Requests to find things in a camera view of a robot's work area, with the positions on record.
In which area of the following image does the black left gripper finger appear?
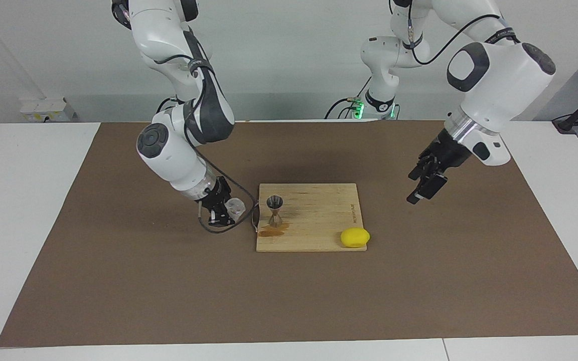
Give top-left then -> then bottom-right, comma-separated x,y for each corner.
423,173 -> 449,200
406,180 -> 435,206

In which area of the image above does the clear glass cup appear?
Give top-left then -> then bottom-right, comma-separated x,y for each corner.
225,198 -> 247,223

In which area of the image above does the steel double jigger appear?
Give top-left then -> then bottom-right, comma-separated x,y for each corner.
266,196 -> 285,229

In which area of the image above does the yellow lemon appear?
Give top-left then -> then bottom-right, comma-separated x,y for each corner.
340,227 -> 371,249

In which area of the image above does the brown table mat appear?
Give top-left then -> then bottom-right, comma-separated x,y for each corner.
0,120 -> 578,348

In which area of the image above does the wooden cutting board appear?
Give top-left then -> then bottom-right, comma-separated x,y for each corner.
251,183 -> 368,253

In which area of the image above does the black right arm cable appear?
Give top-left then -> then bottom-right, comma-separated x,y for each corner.
156,53 -> 260,235

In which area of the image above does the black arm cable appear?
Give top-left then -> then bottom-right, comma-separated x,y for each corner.
406,0 -> 520,66
156,53 -> 260,235

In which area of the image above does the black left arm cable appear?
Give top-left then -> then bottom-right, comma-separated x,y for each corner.
406,0 -> 520,66

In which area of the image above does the white wall socket box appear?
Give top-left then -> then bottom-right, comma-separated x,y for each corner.
20,98 -> 77,123

